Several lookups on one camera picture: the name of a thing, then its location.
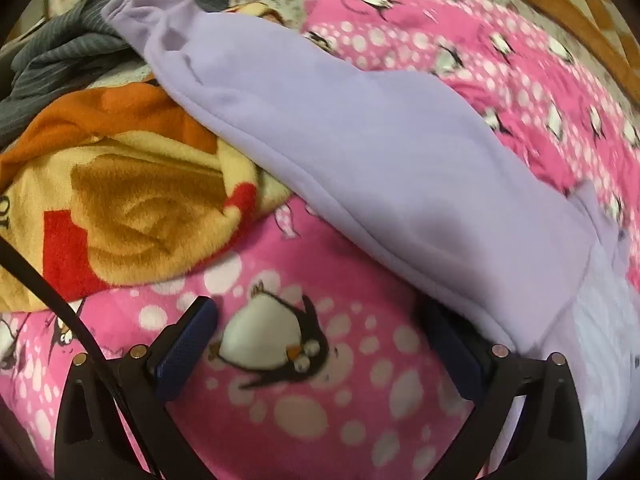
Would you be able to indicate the orange yellow printed blanket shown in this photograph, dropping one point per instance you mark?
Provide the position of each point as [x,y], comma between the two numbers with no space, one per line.
[125,210]

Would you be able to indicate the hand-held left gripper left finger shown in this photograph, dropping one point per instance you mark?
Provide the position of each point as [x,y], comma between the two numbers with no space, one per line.
[187,341]

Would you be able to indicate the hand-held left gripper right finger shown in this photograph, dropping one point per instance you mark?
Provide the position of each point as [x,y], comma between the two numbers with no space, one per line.
[457,356]

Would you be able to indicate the pink penguin print blanket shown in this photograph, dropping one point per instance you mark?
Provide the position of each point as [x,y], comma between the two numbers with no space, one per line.
[320,410]

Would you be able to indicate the lilac fleece garment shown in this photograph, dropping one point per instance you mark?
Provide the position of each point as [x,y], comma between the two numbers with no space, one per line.
[350,150]

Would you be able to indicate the grey striped garment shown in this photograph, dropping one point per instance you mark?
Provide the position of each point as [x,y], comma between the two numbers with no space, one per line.
[55,50]

